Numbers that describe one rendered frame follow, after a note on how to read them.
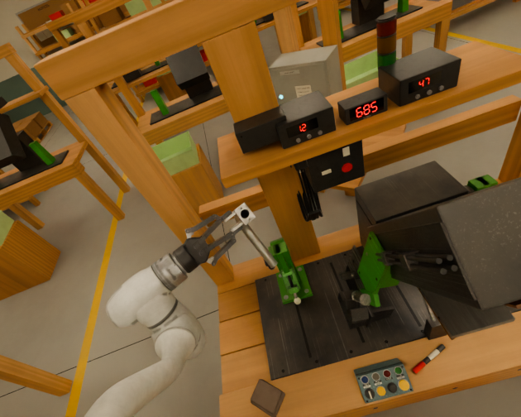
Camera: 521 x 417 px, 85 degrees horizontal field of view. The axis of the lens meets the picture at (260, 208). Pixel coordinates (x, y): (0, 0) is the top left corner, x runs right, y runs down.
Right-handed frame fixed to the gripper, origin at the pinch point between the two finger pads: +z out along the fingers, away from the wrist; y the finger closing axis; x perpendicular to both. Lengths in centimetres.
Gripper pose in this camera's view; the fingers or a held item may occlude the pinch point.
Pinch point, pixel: (236, 218)
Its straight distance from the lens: 83.5
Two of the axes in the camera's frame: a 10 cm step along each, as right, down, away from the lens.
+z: 7.6, -6.1, 2.4
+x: -3.1, -0.1, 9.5
